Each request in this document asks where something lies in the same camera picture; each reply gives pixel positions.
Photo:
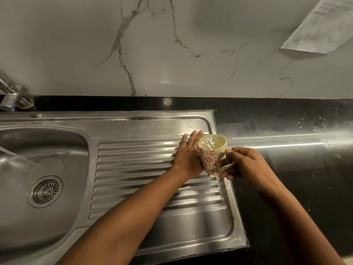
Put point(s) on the round metal drain strainer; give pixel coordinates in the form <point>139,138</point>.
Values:
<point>45,191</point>

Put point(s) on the person's right hand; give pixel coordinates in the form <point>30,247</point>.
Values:
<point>248,168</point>

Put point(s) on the stainless steel sink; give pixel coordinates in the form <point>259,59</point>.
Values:
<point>138,204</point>

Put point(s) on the person's left forearm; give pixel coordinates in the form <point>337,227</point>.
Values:
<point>121,220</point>

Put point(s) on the white paper sheet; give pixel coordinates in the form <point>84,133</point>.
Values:
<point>317,27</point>

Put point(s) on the cream floral mug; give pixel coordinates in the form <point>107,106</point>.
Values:
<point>212,160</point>

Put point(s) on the person's right forearm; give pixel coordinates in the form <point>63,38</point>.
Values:
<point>300,229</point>

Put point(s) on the running water stream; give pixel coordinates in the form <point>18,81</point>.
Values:
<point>19,157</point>

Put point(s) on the chrome faucet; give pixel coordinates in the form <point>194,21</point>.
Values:
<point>13,97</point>

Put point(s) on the person's left hand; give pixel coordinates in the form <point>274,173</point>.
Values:
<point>187,160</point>

